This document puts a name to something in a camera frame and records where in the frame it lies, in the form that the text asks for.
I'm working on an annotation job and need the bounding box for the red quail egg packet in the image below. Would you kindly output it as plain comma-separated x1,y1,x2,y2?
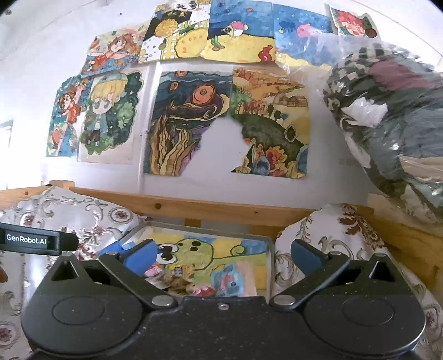
143,263,216,297

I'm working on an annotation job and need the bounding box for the person's left hand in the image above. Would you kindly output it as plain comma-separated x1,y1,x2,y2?
0,266,8,284

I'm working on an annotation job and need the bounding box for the blue plastic wrapper in tray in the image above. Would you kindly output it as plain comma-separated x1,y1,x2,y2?
97,241,134,256

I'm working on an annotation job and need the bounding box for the grey metal tray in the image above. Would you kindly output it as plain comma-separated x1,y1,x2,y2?
99,221,273,299

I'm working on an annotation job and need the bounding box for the frog drawing tray liner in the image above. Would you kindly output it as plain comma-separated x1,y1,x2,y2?
151,230,271,297

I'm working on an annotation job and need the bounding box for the blonde girl cartoon painting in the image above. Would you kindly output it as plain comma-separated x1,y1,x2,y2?
77,68,146,165

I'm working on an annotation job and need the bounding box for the red hair girl painting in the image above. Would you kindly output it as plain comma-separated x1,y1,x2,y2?
46,75,92,158

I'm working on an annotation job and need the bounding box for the starry night style painting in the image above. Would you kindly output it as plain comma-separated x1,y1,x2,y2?
143,71,233,177

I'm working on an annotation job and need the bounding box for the landscape hills painting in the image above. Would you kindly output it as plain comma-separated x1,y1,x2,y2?
230,67,310,179

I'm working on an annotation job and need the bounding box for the plastic bag of clothes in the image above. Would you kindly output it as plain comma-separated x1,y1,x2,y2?
276,32,443,226

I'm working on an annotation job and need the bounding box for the girl swimming painting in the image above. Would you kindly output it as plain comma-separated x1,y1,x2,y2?
79,22,149,78

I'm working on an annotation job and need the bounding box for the yellow pineapple house painting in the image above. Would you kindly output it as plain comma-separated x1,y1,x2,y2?
138,1,211,64

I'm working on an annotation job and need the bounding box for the pink jellyfish painting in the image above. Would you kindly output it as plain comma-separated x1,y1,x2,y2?
272,4,335,68

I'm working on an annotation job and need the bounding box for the red hair character sticker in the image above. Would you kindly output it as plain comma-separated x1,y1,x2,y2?
330,7,379,38

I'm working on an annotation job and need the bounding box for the blue underwater fish painting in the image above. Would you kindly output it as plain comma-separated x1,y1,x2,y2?
200,0,275,64

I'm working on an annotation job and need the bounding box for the wooden bed frame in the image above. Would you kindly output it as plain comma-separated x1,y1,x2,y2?
0,179,443,295

